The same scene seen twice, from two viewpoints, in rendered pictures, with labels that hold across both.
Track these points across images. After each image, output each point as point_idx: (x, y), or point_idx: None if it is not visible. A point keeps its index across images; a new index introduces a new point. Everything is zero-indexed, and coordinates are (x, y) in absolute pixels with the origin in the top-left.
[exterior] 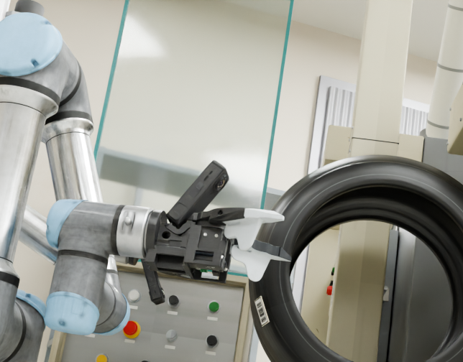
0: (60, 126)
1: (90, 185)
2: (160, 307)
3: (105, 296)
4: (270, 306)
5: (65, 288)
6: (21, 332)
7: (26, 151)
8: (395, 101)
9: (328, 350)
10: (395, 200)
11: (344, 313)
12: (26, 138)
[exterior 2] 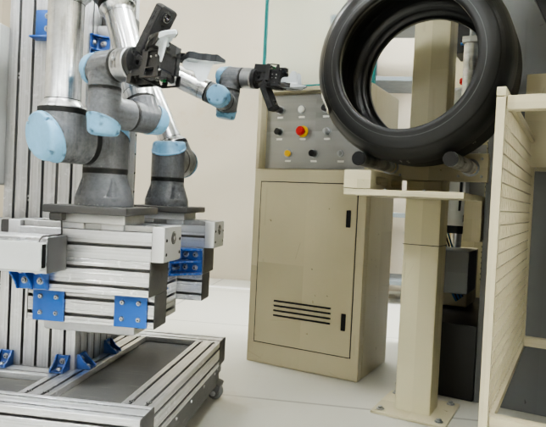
0: (106, 5)
1: (127, 41)
2: (318, 113)
3: (122, 109)
4: (328, 98)
5: (89, 108)
6: (97, 141)
7: (67, 27)
8: None
9: (367, 122)
10: (441, 0)
11: (420, 95)
12: (65, 19)
